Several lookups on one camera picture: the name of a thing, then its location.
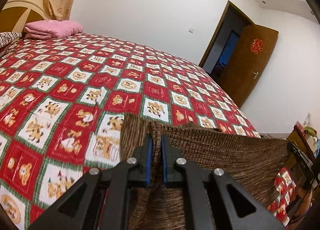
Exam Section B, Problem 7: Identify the brown knitted sweater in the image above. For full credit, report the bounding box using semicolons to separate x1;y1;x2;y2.
120;114;289;229

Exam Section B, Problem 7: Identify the brown wooden dresser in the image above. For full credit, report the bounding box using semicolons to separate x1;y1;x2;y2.
285;125;319;229

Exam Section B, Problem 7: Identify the clutter on dresser top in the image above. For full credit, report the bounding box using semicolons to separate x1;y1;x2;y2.
295;112;319;158

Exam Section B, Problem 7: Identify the brown wooden door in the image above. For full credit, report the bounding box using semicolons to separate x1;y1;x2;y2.
216;25;279;107

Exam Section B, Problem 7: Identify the red patchwork bear bedspread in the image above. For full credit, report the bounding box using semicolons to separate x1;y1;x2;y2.
0;33;298;230

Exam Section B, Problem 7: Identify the red double happiness decal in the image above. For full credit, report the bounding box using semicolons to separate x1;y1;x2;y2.
250;39;263;54

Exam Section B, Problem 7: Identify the pink folded blanket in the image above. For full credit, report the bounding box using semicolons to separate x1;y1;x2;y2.
24;20;83;40

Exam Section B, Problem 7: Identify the striped pillow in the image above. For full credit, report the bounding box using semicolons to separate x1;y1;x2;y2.
0;32;22;48

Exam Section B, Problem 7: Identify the cream round headboard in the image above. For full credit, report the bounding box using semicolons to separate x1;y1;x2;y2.
0;0;53;33

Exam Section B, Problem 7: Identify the metal door handle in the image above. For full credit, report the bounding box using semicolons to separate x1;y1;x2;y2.
252;71;259;80

